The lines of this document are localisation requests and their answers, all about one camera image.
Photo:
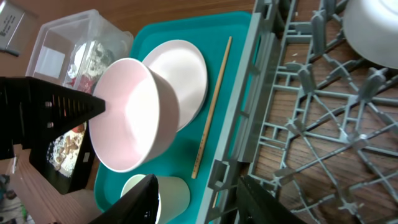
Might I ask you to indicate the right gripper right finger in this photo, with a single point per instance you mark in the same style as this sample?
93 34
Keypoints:
258 206

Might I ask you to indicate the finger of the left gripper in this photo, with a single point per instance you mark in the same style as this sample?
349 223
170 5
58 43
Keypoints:
35 112

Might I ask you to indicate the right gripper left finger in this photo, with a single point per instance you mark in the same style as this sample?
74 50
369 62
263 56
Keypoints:
139 205

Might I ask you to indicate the orange carrot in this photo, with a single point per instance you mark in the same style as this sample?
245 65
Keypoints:
80 128

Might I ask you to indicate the peanut shells and rice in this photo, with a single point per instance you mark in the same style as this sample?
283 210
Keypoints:
63 152

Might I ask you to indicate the red snack wrapper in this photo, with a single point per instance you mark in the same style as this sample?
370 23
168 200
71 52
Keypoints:
86 84

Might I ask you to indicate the white napkin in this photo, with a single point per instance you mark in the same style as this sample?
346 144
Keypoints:
80 62

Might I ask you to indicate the aluminium foil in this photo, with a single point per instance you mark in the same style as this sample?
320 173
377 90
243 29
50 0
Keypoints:
99 59

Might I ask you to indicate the white bowl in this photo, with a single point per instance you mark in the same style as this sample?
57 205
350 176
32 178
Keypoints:
370 27

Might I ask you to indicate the white cup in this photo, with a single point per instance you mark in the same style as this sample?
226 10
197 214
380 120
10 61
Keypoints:
174 198

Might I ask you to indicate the right wooden chopstick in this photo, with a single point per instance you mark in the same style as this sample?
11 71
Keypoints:
215 200

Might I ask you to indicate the wooden chopstick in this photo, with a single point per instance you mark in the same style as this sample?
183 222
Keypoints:
215 200
211 111

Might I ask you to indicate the black plastic tray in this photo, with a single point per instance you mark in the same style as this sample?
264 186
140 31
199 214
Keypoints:
81 173

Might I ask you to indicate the clear plastic bin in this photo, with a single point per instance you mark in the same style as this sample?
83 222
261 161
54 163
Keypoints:
74 51

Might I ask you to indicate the left wooden chopstick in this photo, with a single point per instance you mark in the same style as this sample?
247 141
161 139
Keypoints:
211 111

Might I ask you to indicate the grey labelled device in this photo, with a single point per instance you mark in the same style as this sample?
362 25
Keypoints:
11 16

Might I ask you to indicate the grey dish rack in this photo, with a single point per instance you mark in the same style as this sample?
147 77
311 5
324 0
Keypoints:
310 120

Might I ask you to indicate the large pink plate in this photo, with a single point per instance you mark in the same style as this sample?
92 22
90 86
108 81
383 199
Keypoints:
183 66

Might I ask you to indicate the teal serving tray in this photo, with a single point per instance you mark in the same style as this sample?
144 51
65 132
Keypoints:
210 35

